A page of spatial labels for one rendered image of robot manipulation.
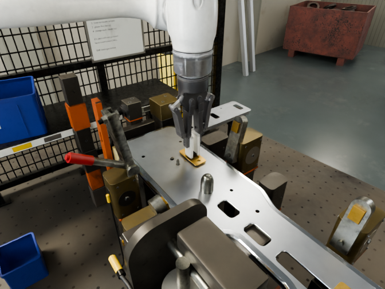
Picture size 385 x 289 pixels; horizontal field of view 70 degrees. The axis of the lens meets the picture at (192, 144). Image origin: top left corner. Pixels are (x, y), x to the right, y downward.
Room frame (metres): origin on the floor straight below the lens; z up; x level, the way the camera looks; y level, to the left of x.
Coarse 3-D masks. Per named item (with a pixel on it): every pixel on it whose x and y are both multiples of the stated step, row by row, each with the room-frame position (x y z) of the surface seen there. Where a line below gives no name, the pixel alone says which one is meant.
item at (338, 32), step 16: (288, 16) 5.07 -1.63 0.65; (304, 16) 4.90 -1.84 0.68; (320, 16) 4.76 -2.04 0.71; (336, 16) 4.62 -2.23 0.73; (352, 16) 4.48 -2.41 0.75; (368, 16) 4.54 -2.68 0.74; (288, 32) 5.03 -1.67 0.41; (304, 32) 4.87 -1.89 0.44; (320, 32) 4.72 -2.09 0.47; (336, 32) 4.57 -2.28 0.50; (352, 32) 4.44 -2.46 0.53; (288, 48) 5.00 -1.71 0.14; (304, 48) 4.84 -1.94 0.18; (320, 48) 4.68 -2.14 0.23; (336, 48) 4.54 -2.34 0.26; (352, 48) 4.40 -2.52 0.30; (336, 64) 4.51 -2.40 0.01
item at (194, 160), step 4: (180, 152) 0.64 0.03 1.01; (184, 152) 0.64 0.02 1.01; (184, 156) 0.62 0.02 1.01; (196, 156) 0.62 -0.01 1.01; (200, 156) 0.62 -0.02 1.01; (192, 160) 0.60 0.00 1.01; (196, 160) 0.60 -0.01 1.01; (200, 160) 0.61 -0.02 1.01; (204, 160) 0.60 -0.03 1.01; (196, 164) 0.59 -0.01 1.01; (200, 164) 0.59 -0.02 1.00
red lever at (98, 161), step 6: (66, 156) 0.44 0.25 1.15; (72, 156) 0.44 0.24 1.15; (78, 156) 0.45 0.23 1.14; (84, 156) 0.45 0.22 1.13; (90, 156) 0.46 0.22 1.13; (72, 162) 0.43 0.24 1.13; (78, 162) 0.44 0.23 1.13; (84, 162) 0.45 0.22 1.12; (90, 162) 0.45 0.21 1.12; (96, 162) 0.46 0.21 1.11; (102, 162) 0.47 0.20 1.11; (108, 162) 0.48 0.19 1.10; (114, 162) 0.49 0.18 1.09; (120, 162) 0.50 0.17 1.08; (120, 168) 0.49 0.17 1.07
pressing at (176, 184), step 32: (160, 128) 0.79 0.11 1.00; (160, 160) 0.61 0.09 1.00; (160, 192) 0.48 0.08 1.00; (192, 192) 0.49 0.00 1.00; (224, 192) 0.49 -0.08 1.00; (256, 192) 0.49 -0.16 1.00; (224, 224) 0.39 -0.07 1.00; (256, 224) 0.39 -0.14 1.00; (288, 224) 0.39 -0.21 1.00; (256, 256) 0.31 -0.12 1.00; (320, 256) 0.31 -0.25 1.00; (288, 288) 0.25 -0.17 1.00; (352, 288) 0.25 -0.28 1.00
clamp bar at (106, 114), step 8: (104, 112) 0.49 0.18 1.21; (112, 112) 0.51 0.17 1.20; (120, 112) 0.51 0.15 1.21; (128, 112) 0.51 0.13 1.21; (104, 120) 0.48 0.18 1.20; (112, 120) 0.48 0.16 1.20; (112, 128) 0.48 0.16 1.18; (120, 128) 0.49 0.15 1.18; (112, 136) 0.50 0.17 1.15; (120, 136) 0.49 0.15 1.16; (120, 144) 0.49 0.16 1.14; (120, 152) 0.49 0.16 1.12; (128, 152) 0.50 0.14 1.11; (120, 160) 0.51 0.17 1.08; (128, 160) 0.49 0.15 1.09
